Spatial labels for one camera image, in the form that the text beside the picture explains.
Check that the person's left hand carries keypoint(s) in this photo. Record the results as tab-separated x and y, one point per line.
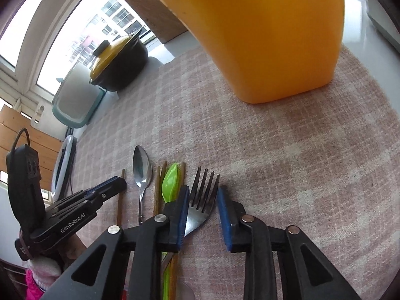
47	268

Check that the yellow plastic container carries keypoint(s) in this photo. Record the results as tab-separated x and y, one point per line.
265	37

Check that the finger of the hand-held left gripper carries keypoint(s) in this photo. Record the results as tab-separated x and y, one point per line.
104	183
115	189

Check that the wooden chopsticks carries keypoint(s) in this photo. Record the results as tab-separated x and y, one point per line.
163	168

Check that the wooden board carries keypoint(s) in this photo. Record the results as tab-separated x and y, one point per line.
156	15

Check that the pink checkered cloth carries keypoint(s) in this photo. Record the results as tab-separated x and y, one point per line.
281	162

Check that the metal spoon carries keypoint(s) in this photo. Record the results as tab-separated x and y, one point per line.
142	168

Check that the black pot with yellow lid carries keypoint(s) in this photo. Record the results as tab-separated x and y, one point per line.
125	65

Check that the metal fork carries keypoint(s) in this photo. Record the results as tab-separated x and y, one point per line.
200	212

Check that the wooden panel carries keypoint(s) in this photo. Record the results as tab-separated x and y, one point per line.
40	140

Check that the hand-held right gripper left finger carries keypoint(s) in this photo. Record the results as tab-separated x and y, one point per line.
183	215

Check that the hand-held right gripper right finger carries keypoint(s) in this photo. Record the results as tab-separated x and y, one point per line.
223	222

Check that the green plastic spoon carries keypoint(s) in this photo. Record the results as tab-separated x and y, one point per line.
170	181

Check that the brown wooden chopstick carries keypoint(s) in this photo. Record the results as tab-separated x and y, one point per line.
119	209
183	175
156	193

